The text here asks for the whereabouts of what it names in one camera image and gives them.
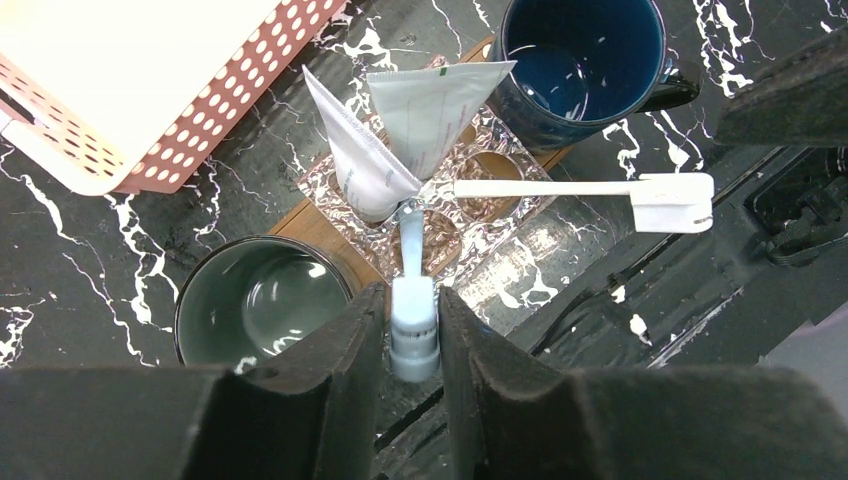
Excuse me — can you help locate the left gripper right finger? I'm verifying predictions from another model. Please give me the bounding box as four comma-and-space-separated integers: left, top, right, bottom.
438, 288, 847, 479

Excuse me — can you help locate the dark green mug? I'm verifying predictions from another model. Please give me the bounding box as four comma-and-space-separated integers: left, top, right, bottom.
174, 235, 361, 368

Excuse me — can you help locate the white toothpaste tube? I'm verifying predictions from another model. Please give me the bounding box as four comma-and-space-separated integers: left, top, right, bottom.
366, 61, 516, 180
303, 68, 423, 223

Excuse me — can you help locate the grey toothbrush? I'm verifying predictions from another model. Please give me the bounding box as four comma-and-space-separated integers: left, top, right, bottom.
389, 206, 440, 383
453, 172, 715, 234

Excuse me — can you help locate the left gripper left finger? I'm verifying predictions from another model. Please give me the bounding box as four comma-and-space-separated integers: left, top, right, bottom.
1, 284, 386, 479

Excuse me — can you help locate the dark blue mug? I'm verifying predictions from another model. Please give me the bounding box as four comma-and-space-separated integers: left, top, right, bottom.
487, 0, 702, 154

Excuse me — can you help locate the clear acrylic holder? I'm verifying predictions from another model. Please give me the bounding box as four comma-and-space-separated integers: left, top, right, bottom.
296, 56, 558, 286

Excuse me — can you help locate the pink perforated plastic basket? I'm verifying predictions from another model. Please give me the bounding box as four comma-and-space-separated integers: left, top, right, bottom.
1, 1, 344, 196

